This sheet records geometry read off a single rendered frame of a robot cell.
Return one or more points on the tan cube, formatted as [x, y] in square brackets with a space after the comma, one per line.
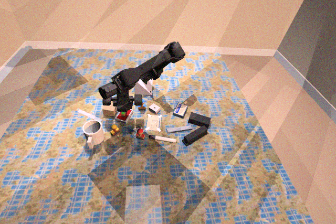
[109, 110]

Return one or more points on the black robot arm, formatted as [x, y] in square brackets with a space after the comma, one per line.
[151, 69]

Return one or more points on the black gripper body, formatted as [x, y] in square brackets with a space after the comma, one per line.
[137, 99]

